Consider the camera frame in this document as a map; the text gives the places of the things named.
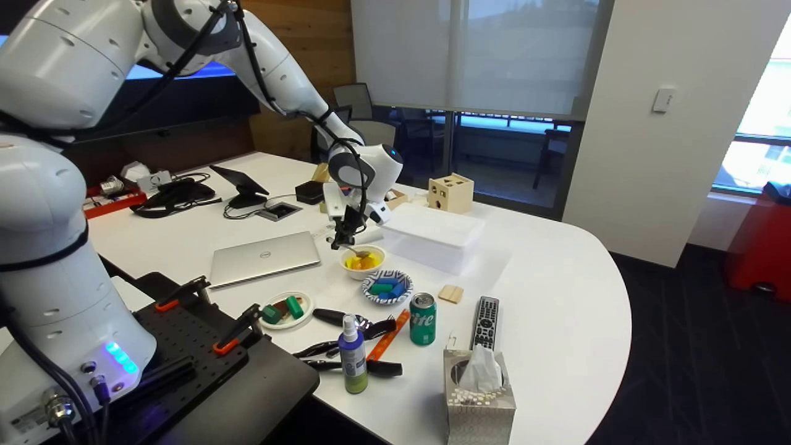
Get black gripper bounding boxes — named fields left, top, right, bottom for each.
left=328, top=209, right=367, bottom=251

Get black handled metal spoon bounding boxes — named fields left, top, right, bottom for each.
left=351, top=237, right=367, bottom=259

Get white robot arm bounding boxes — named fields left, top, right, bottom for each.
left=0, top=0, right=402, bottom=445

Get white bowl yellow contents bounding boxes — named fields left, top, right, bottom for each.
left=341, top=247, right=386, bottom=281

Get small black box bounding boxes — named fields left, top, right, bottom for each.
left=295, top=181, right=325, bottom=205

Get blue patterned white bowl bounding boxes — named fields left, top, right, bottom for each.
left=360, top=270, right=410, bottom=307

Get white flat box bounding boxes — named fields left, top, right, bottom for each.
left=381, top=205, right=484, bottom=274

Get wooden shape sorter cube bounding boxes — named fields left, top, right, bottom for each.
left=427, top=174, right=474, bottom=213

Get white plate with blocks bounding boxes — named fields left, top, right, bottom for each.
left=259, top=295, right=315, bottom=331

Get green soda can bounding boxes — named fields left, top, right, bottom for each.
left=410, top=293, right=436, bottom=347

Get small wooden block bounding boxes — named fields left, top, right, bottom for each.
left=437, top=284, right=464, bottom=305

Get grey office chair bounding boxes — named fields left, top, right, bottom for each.
left=333, top=85, right=395, bottom=149

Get silver laptop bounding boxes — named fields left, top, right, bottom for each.
left=211, top=232, right=321, bottom=290

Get orange ruler strip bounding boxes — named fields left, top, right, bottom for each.
left=367, top=310, right=410, bottom=362

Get blue white spray bottle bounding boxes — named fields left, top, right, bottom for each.
left=339, top=315, right=368, bottom=396

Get right orange black clamp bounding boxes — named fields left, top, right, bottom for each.
left=212, top=305, right=262, bottom=357

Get orange black clamp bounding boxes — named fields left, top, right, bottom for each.
left=212, top=305, right=262, bottom=357
left=153, top=274, right=211, bottom=315

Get grey remote control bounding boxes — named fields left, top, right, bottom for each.
left=469, top=298, right=500, bottom=348

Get left orange black clamp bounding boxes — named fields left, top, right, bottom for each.
left=153, top=274, right=211, bottom=315

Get red box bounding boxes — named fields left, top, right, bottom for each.
left=85, top=192, right=145, bottom=218

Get tissue box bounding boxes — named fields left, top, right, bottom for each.
left=443, top=347, right=517, bottom=445

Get red bin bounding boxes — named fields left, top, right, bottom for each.
left=726, top=184, right=791, bottom=301

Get black cable bundle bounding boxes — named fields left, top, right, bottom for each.
left=132, top=174, right=224, bottom=221

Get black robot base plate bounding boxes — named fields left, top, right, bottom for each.
left=107, top=274, right=318, bottom=445

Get wall light switch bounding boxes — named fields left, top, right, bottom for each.
left=650, top=86, right=674, bottom=115

